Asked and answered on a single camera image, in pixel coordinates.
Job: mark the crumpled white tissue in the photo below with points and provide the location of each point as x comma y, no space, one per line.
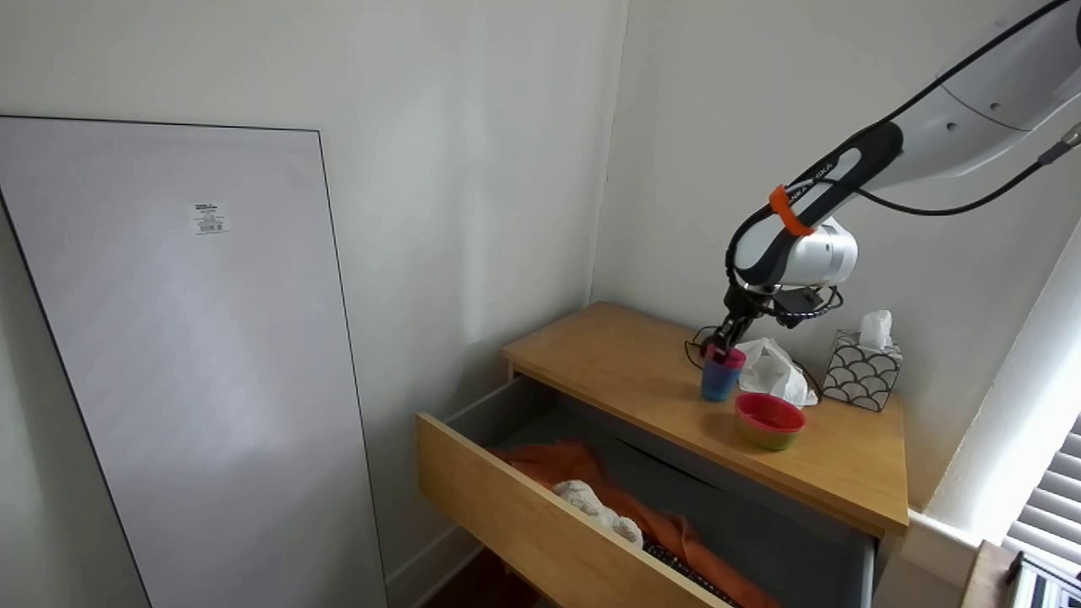
775,371

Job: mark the orange cloth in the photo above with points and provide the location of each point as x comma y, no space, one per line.
666,536

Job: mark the pink cup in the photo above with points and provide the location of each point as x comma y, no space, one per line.
721,371

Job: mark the open wooden drawer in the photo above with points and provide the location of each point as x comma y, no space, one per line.
783,544

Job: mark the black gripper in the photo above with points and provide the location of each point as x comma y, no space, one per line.
748,306

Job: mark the wooden nightstand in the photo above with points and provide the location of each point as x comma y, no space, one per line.
846,460

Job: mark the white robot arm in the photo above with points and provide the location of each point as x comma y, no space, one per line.
793,254

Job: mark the white board panel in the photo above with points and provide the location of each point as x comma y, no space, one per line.
194,296

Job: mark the white window blinds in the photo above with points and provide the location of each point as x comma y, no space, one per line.
1052,513

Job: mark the white plush toy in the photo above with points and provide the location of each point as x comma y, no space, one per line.
586,501

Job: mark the patterned tissue box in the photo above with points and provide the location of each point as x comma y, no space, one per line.
865,361

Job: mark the red and green bowl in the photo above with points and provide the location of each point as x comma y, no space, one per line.
767,421

